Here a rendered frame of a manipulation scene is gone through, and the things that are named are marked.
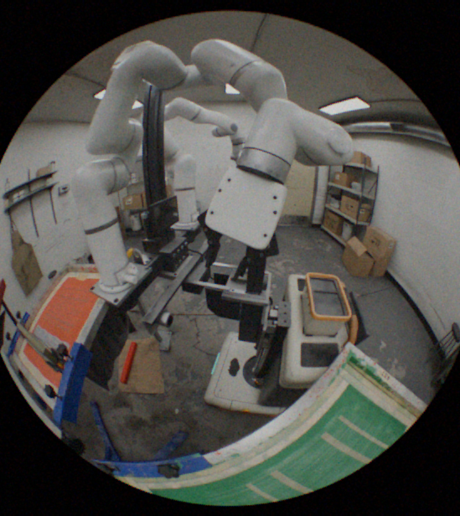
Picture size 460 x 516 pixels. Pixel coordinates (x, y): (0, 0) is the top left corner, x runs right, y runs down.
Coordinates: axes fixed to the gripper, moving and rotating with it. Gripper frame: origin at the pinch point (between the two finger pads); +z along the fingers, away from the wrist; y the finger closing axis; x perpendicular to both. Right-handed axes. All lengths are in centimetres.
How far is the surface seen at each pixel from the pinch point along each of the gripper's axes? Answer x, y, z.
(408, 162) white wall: 209, 188, -201
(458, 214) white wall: 103, 249, -154
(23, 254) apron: -37, -252, 105
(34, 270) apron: -23, -247, 135
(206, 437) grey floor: -17, 34, 124
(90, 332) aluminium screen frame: -15, -32, 39
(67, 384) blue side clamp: -36, -23, 37
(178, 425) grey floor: -16, 13, 130
